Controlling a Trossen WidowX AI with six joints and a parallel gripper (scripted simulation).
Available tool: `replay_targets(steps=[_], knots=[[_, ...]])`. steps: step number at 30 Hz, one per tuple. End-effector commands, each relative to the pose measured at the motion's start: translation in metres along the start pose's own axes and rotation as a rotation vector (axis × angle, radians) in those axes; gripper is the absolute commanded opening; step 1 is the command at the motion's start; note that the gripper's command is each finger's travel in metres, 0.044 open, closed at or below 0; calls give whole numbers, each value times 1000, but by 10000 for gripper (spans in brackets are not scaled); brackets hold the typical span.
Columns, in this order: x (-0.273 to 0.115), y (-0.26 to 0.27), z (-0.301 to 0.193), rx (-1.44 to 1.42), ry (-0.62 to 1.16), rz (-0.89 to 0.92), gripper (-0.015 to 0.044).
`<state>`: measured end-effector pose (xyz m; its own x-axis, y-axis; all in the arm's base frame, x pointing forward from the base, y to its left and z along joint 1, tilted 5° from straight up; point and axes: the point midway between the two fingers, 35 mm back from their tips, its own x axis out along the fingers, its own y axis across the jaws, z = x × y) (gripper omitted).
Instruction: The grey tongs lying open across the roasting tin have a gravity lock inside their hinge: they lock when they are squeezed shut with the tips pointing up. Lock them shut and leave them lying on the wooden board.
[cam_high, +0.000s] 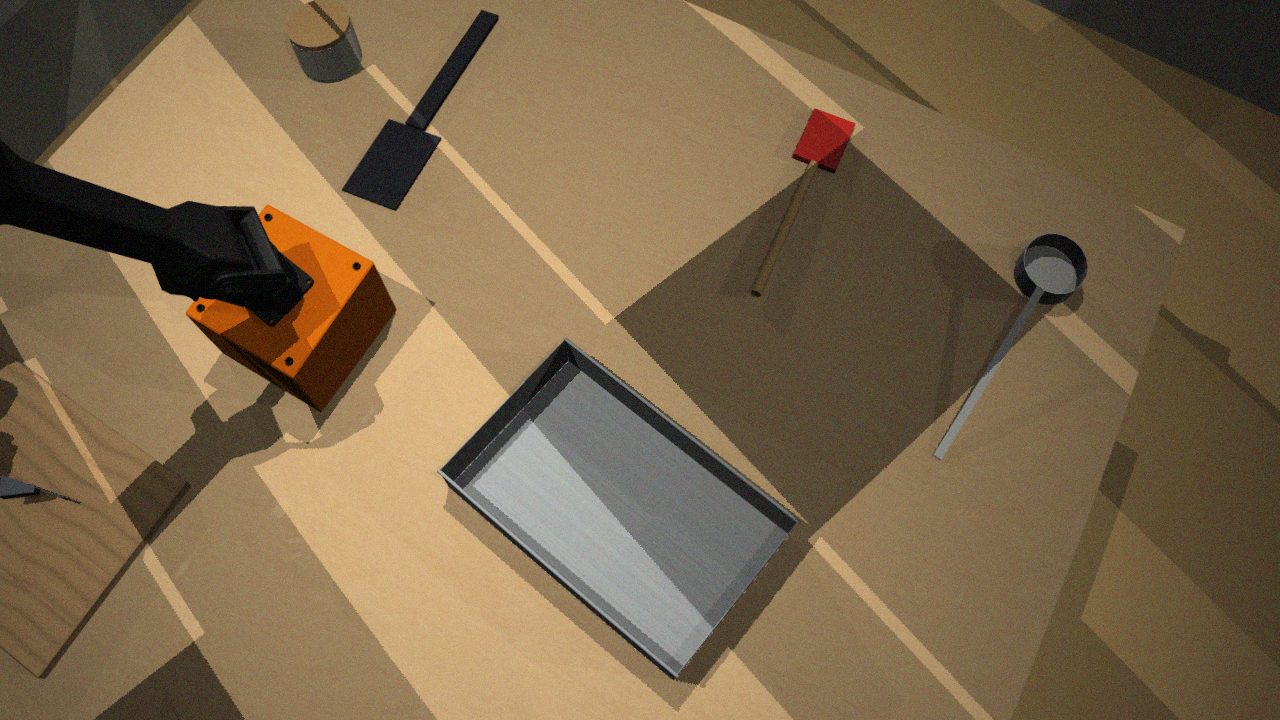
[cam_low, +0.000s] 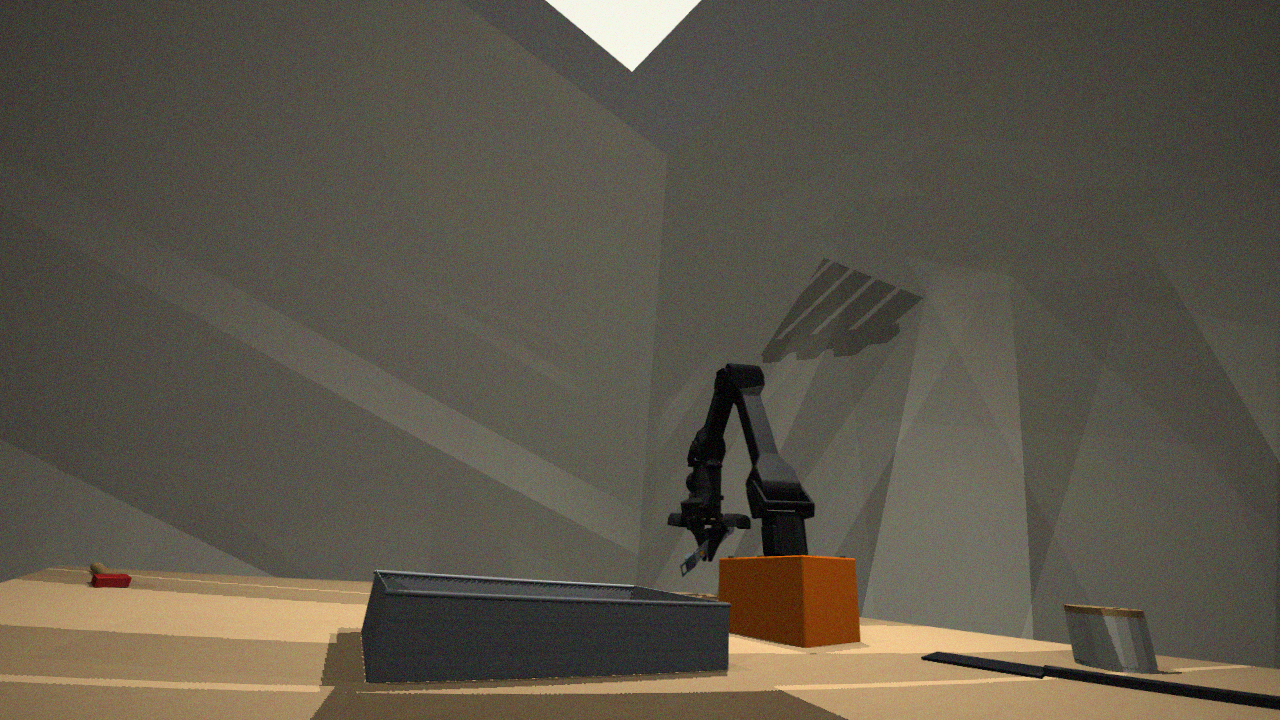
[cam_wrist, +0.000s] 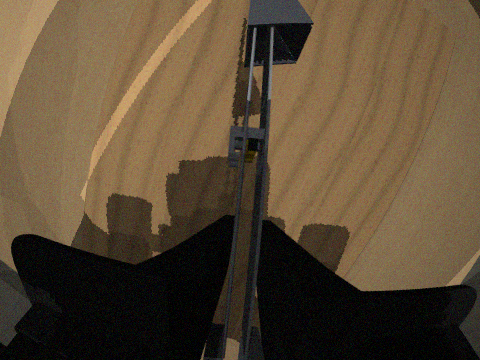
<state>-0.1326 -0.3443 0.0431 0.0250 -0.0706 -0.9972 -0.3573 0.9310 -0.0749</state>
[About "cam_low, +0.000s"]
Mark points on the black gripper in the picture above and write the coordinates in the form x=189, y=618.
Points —
x=719, y=526

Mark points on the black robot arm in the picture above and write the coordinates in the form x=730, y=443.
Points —
x=772, y=483

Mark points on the dark grey spatula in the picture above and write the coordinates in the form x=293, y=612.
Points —
x=1191, y=691

